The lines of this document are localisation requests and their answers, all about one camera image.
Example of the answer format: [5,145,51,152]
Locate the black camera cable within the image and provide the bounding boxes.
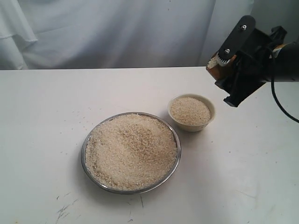
[268,46,299,123]

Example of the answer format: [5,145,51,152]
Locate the large steel rice plate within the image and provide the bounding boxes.
[80,112,181,195]

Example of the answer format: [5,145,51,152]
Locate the white backdrop cloth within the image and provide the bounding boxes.
[0,0,299,70]

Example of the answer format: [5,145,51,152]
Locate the cream ceramic rice bowl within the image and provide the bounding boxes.
[168,94,216,132]

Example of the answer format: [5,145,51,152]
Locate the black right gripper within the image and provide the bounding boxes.
[214,26,287,107]

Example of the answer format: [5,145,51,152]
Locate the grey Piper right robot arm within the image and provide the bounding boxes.
[206,24,299,107]

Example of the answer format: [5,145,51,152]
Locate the brown wooden cup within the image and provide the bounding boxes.
[206,44,288,83]

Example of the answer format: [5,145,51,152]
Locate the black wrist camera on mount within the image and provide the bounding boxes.
[216,15,272,67]

